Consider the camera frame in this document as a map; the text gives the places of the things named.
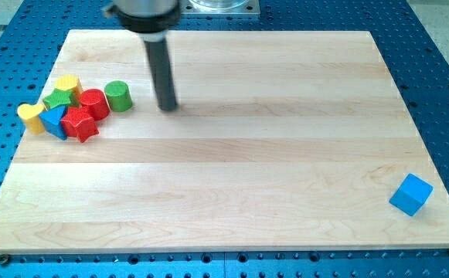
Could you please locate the light wooden board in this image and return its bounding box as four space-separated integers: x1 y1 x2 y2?
0 29 449 255

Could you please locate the green cylinder block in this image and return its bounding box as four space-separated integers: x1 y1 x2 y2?
104 80 133 112

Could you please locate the red cylinder block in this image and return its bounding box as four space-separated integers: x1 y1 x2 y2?
80 89 111 120

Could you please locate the blue triangle block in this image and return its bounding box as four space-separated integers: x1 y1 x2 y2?
39 106 67 141

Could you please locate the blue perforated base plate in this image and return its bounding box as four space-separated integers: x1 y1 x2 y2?
0 0 449 277

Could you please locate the blue cube block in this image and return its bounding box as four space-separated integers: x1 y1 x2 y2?
389 174 434 216

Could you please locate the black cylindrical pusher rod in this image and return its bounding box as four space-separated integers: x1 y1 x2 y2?
144 39 178 112

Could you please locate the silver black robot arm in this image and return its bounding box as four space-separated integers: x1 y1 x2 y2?
102 0 181 111

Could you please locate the yellow hexagon block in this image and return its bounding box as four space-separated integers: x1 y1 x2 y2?
54 74 83 98

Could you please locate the yellow heart block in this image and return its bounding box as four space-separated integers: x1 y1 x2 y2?
17 103 46 134

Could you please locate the silver robot base mount plate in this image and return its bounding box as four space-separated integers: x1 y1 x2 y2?
179 0 260 18

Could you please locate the red star block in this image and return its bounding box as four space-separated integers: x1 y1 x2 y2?
60 107 99 143

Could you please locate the green star block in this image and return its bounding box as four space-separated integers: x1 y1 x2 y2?
43 89 80 110

